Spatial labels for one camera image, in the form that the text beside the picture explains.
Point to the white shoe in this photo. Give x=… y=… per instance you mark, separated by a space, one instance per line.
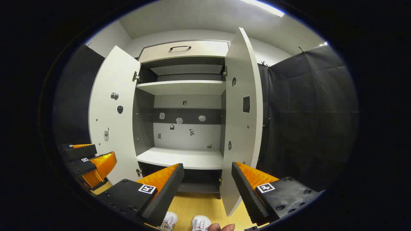
x=200 y=223
x=169 y=220

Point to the black backdrop cloth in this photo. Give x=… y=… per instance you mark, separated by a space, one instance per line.
x=308 y=112
x=74 y=106

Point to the beige cabinet drawer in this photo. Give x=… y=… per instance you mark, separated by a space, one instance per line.
x=208 y=49

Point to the cabinet door with cat sticker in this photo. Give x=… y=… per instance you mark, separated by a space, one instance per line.
x=240 y=128

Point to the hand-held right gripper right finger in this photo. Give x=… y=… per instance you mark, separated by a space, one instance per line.
x=247 y=195

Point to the white and grey shoe cabinet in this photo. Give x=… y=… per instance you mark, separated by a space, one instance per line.
x=179 y=157

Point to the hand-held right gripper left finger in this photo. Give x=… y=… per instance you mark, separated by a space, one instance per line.
x=167 y=195

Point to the ceiling light strip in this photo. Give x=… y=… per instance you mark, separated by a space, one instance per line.
x=263 y=6

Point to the cabinet door with camera sticker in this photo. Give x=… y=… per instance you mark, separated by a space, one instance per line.
x=112 y=128

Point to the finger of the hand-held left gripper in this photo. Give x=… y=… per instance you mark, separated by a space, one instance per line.
x=80 y=152
x=82 y=166

